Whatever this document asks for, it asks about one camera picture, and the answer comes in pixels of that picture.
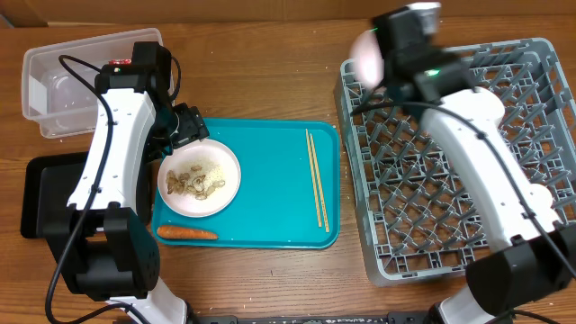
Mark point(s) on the small white cup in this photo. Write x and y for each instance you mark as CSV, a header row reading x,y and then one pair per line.
x,y
541,200

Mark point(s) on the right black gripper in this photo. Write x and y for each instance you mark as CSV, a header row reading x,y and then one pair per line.
x,y
440,53

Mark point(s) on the grey dishwasher rack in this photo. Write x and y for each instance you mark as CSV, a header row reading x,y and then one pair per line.
x,y
415,219

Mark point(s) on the wooden chopstick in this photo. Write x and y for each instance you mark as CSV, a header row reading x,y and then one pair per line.
x,y
323,215
313,179

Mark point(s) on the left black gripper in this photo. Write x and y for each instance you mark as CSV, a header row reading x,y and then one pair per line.
x,y
192,125

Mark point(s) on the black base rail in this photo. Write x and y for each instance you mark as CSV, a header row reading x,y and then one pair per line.
x,y
395,317

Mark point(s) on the red snack wrapper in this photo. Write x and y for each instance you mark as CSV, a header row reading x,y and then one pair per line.
x,y
119,61

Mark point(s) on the peanut shells and rice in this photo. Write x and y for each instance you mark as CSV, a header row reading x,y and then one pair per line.
x,y
199,179

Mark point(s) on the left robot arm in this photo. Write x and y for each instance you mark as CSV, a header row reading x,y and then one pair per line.
x,y
100,241

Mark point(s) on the clear plastic bin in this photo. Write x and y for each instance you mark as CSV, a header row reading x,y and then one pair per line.
x,y
54,99

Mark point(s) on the black plastic bin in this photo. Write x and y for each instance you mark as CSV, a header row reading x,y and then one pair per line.
x,y
49,182

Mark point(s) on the white plate with food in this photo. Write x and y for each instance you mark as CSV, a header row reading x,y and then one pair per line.
x,y
204,149

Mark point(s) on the orange carrot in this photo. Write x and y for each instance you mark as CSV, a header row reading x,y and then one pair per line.
x,y
174,232

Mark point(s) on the teal serving tray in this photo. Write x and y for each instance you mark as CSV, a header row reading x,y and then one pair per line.
x,y
274,206

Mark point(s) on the white bowl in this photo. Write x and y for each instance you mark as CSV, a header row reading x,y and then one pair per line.
x,y
368,62
486,106

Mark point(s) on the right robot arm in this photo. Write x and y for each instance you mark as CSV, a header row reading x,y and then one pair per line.
x,y
532,254

